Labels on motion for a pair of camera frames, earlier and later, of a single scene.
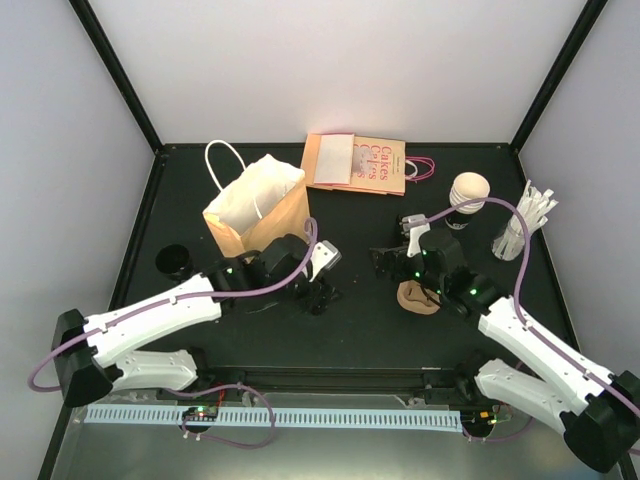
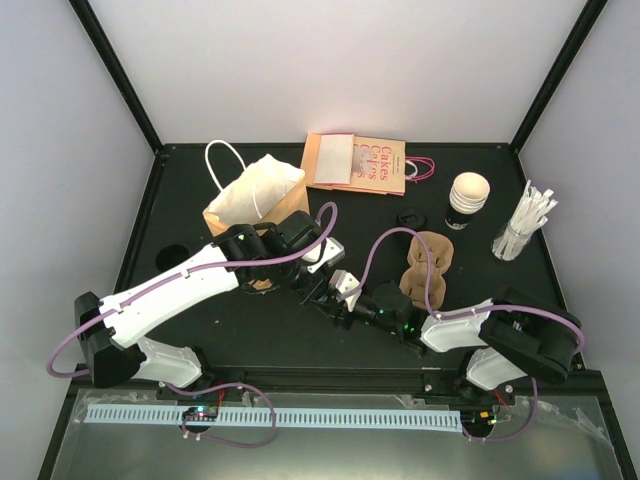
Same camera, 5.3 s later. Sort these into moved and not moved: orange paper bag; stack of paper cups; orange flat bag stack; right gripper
Moved: right gripper
Not moved: orange flat bag stack; orange paper bag; stack of paper cups
